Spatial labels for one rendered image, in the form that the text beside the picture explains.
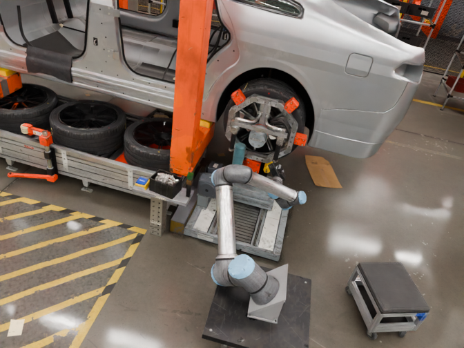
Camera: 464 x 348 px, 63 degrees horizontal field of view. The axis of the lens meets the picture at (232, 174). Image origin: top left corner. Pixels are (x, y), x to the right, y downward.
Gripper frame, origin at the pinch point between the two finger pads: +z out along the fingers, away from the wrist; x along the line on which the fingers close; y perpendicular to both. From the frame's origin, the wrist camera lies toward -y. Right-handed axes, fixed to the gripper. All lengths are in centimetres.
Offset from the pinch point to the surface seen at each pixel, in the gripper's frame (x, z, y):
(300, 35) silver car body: 59, 21, -74
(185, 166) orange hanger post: -51, -30, -44
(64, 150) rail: -144, -22, -103
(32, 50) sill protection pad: -141, 24, -184
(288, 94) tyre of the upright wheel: 31, 18, -42
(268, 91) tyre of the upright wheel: 20, 15, -52
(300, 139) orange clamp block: 24.2, 6.9, -9.3
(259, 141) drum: 1.4, -7.6, -27.8
